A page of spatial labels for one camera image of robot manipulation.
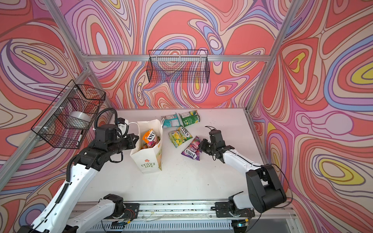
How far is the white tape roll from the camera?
2.32 ft

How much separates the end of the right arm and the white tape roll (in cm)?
62

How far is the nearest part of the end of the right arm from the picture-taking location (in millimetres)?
651
